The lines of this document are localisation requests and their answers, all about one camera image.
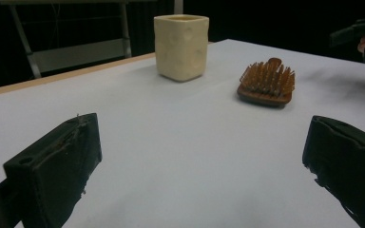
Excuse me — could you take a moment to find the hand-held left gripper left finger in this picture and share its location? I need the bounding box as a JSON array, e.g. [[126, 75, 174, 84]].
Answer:
[[3, 112, 103, 228]]

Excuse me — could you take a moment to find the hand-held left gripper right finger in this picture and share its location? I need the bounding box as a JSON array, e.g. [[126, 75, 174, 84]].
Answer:
[[301, 115, 365, 228]]

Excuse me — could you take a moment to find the wooden hairbrush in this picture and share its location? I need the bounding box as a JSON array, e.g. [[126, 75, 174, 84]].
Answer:
[[237, 57, 296, 108]]

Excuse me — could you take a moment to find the cream ceramic cup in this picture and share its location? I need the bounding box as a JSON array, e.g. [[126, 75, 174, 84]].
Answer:
[[153, 13, 210, 83]]

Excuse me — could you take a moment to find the grey metal stand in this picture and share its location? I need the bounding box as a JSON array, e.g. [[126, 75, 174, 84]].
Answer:
[[0, 0, 184, 80]]

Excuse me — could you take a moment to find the white table mat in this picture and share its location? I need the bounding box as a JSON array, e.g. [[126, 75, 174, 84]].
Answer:
[[0, 38, 365, 228]]

